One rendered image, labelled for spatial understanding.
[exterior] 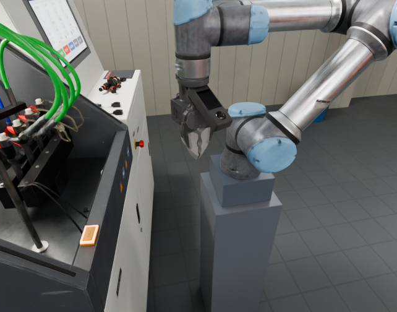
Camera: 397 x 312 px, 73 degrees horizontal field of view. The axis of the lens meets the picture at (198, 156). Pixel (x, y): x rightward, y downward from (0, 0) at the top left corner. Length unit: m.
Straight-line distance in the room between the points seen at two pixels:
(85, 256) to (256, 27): 0.60
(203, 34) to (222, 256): 0.80
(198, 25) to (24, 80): 0.74
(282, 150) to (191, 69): 0.31
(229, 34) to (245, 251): 0.80
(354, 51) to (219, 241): 0.71
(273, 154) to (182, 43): 0.35
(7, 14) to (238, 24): 0.78
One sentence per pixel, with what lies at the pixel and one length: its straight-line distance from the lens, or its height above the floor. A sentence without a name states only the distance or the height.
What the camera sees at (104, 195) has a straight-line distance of 0.80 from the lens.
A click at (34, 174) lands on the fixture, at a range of 0.92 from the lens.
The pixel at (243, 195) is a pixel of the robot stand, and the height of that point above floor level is 0.84.
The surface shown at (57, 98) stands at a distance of 0.76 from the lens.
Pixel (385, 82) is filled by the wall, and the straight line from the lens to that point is 4.84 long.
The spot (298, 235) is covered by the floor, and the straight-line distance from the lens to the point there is 2.02.
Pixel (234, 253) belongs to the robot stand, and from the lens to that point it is 1.10.
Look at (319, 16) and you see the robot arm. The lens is 0.84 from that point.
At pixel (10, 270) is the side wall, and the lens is 0.61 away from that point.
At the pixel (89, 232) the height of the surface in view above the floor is 0.96.
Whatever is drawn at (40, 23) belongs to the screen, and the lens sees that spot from 1.29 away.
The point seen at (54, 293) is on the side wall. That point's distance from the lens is 0.65.
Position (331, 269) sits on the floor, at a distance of 1.92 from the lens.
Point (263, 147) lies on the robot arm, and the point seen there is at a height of 1.10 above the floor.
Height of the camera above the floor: 1.46
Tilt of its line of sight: 34 degrees down
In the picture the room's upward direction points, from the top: straight up
